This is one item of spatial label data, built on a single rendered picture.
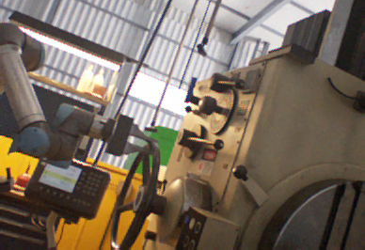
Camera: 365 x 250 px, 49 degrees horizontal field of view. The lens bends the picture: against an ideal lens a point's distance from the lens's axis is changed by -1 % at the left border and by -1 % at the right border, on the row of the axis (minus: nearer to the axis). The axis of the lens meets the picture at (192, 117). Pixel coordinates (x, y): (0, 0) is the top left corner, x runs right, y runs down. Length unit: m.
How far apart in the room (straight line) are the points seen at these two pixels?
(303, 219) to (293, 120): 0.29
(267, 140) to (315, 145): 0.17
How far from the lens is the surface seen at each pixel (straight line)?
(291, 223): 1.16
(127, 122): 1.33
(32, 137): 1.17
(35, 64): 1.49
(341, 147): 1.37
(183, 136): 1.57
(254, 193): 1.16
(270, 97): 1.23
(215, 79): 1.52
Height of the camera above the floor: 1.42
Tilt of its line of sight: 7 degrees up
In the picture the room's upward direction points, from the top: 19 degrees clockwise
